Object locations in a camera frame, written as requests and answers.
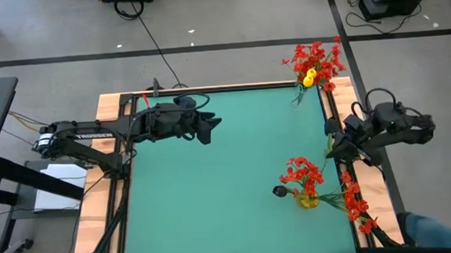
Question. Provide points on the amber glass vase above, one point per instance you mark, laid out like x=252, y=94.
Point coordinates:
x=308, y=203

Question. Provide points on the black table frame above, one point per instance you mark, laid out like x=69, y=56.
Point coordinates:
x=126, y=99

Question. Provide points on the red artificial flower bunch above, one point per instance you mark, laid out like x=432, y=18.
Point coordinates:
x=329, y=67
x=302, y=65
x=303, y=172
x=354, y=205

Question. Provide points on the black caster wheel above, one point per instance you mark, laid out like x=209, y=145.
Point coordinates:
x=25, y=245

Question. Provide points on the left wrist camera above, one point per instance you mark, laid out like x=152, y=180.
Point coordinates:
x=186, y=103

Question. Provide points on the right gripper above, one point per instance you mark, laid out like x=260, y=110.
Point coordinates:
x=359, y=134

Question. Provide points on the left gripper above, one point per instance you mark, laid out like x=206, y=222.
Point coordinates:
x=166, y=124

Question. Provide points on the yellow artificial tulip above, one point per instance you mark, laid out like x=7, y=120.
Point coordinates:
x=311, y=73
x=308, y=81

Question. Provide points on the person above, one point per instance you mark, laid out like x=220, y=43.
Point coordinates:
x=436, y=231

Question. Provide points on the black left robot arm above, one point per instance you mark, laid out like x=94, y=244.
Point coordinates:
x=92, y=135

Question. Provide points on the white flat box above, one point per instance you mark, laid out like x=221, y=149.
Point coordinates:
x=60, y=183

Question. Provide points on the green table mat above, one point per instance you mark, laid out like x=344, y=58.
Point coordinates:
x=234, y=200

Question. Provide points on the clear glass vase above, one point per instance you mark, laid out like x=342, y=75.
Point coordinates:
x=299, y=96

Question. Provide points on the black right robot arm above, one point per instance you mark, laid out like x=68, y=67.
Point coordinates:
x=406, y=127

